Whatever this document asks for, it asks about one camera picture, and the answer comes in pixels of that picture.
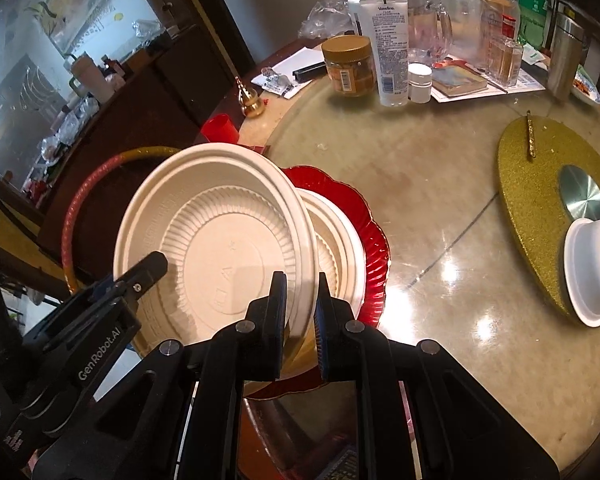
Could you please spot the silver turntable disc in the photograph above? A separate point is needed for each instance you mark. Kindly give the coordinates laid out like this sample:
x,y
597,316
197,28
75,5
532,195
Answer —
x,y
579,192

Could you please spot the red snack packet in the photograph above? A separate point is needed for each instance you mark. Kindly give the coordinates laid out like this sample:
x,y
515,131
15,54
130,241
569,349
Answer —
x,y
337,460

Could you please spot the gold pen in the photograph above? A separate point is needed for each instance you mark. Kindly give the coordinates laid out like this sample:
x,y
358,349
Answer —
x,y
531,150

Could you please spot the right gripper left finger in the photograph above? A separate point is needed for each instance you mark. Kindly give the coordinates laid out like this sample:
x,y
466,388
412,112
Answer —
x,y
176,415

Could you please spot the green plastic bottle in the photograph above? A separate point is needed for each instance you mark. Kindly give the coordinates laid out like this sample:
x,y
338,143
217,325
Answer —
x,y
532,22

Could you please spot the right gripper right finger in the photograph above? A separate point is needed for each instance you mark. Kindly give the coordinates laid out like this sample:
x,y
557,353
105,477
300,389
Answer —
x,y
418,412

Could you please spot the white lotion bottle red cap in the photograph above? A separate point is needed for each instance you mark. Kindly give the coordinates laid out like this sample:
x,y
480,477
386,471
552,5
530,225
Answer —
x,y
385,24

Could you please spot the peanut butter jar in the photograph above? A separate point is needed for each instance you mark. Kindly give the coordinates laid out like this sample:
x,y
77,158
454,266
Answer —
x,y
349,64

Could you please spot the red plastic cup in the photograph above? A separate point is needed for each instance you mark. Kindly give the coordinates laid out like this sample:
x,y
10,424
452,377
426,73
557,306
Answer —
x,y
220,129

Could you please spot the gold glitter round mat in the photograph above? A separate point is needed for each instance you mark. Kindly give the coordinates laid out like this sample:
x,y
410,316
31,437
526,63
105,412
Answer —
x,y
530,196

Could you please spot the cream plastic bowl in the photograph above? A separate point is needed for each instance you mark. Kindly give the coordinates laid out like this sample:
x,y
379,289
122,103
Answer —
x,y
340,253
226,219

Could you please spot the clear plastic bag of jars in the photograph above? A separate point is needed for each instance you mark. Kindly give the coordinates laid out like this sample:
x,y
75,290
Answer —
x,y
476,25

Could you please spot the large red scalloped plate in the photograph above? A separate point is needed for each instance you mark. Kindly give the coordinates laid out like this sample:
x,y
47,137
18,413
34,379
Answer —
x,y
301,373

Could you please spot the clear glass pitcher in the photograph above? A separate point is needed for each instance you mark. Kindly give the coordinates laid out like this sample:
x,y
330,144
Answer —
x,y
429,31

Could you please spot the steel thermos flask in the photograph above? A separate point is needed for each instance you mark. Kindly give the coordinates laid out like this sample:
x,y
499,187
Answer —
x,y
566,51

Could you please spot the book on tray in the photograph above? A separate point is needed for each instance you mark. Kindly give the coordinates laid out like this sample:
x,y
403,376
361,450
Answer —
x,y
453,80

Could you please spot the red yellow hula hoop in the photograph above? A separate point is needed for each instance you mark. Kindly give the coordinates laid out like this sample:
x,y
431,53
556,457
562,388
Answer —
x,y
93,217

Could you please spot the small white jar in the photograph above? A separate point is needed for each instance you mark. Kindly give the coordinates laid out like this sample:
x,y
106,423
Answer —
x,y
419,83

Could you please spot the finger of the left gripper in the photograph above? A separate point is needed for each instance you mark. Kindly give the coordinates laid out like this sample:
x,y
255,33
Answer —
x,y
135,282

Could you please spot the small brass bell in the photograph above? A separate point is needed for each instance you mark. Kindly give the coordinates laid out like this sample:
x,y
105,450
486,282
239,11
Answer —
x,y
251,104

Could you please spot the blue white food plate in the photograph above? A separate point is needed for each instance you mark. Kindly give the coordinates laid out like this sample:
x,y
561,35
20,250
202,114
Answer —
x,y
584,88

